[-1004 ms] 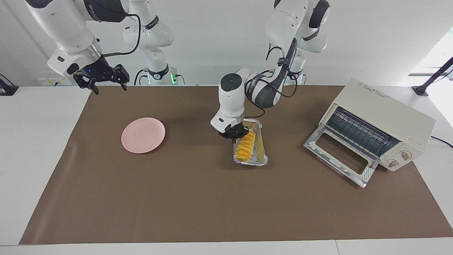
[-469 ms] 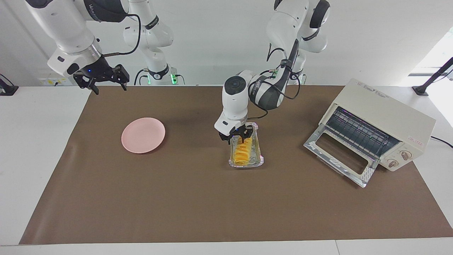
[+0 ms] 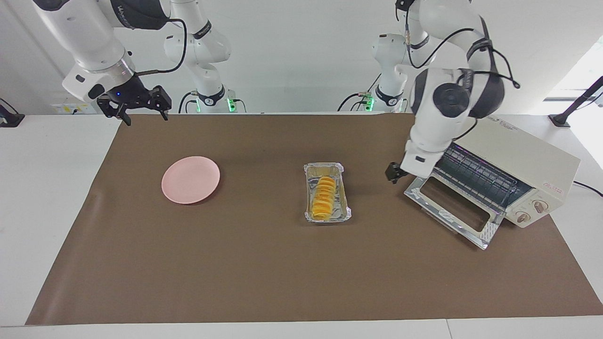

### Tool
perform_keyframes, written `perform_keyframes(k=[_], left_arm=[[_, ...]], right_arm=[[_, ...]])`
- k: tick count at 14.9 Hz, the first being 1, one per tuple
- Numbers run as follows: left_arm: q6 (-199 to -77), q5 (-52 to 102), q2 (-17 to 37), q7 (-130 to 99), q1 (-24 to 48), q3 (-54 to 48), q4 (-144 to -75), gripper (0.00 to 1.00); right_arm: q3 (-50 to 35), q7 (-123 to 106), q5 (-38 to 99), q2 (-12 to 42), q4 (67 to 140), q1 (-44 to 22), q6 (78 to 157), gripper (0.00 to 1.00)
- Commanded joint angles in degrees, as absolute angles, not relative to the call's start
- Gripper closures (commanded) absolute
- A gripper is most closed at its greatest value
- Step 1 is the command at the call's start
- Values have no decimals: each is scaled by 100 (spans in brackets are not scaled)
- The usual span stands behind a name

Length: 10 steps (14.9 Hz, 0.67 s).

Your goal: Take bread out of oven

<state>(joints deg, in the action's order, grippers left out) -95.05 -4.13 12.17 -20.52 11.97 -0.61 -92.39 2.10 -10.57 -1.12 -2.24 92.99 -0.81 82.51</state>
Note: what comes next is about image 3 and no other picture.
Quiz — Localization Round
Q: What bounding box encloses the glass oven door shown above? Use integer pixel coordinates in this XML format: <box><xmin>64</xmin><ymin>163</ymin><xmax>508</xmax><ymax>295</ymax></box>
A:
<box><xmin>404</xmin><ymin>174</ymin><xmax>503</xmax><ymax>250</ymax></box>

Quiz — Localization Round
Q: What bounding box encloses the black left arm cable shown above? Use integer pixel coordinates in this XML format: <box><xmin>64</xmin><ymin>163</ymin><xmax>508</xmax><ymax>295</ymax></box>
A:
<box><xmin>404</xmin><ymin>0</ymin><xmax>521</xmax><ymax>90</ymax></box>

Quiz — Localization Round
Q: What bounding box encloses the black base cable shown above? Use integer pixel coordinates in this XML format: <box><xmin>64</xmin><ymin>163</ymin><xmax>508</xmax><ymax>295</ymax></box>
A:
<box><xmin>336</xmin><ymin>72</ymin><xmax>383</xmax><ymax>113</ymax></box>
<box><xmin>178</xmin><ymin>90</ymin><xmax>199</xmax><ymax>114</ymax></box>

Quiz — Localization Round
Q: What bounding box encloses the black right base cable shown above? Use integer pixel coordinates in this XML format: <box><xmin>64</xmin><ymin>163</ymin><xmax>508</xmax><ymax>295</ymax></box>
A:
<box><xmin>178</xmin><ymin>90</ymin><xmax>199</xmax><ymax>114</ymax></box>

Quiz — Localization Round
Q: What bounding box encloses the cream toaster oven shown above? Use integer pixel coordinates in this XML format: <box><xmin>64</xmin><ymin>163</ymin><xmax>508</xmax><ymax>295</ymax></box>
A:
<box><xmin>424</xmin><ymin>115</ymin><xmax>581</xmax><ymax>229</ymax></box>

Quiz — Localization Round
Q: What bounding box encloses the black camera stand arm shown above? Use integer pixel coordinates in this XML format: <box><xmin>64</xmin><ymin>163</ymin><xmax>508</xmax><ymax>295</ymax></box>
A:
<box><xmin>548</xmin><ymin>75</ymin><xmax>603</xmax><ymax>128</ymax></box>

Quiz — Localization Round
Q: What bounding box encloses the sliced golden bread loaf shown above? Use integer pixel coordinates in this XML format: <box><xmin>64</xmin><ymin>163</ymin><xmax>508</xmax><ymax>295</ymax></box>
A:
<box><xmin>311</xmin><ymin>177</ymin><xmax>337</xmax><ymax>219</ymax></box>

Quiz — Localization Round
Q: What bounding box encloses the pink round plate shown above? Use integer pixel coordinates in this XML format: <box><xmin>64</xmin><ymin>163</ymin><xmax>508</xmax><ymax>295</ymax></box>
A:
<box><xmin>162</xmin><ymin>156</ymin><xmax>221</xmax><ymax>205</ymax></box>

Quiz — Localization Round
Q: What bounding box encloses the black oven power cable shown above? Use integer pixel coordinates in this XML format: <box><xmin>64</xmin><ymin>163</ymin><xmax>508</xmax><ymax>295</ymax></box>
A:
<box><xmin>572</xmin><ymin>180</ymin><xmax>603</xmax><ymax>198</ymax></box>

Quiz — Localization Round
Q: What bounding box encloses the aluminium foil tray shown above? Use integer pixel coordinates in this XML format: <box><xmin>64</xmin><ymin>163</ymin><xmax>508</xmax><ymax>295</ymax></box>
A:
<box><xmin>303</xmin><ymin>162</ymin><xmax>353</xmax><ymax>224</ymax></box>

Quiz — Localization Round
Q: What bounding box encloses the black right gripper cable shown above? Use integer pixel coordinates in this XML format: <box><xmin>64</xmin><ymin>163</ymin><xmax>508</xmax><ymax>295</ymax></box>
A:
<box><xmin>134</xmin><ymin>18</ymin><xmax>188</xmax><ymax>77</ymax></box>

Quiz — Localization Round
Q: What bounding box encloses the brown table mat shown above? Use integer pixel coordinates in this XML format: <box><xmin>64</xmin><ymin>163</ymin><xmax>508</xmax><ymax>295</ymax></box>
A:
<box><xmin>25</xmin><ymin>113</ymin><xmax>603</xmax><ymax>326</ymax></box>

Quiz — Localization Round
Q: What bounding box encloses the black left base cable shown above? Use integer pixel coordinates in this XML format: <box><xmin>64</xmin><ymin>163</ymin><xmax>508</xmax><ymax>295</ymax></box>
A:
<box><xmin>336</xmin><ymin>72</ymin><xmax>383</xmax><ymax>113</ymax></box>

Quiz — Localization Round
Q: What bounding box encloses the metal oven wire rack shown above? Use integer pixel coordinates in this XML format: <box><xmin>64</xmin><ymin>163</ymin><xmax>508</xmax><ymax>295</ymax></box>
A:
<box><xmin>433</xmin><ymin>144</ymin><xmax>531</xmax><ymax>209</ymax></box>

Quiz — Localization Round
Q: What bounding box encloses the white wall socket box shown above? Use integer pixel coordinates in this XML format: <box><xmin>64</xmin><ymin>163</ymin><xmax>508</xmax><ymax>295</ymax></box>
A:
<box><xmin>51</xmin><ymin>91</ymin><xmax>98</xmax><ymax>115</ymax></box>

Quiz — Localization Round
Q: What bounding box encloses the black table clamp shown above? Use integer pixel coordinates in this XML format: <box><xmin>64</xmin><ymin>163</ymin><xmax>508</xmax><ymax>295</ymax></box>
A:
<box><xmin>0</xmin><ymin>97</ymin><xmax>25</xmax><ymax>128</ymax></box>

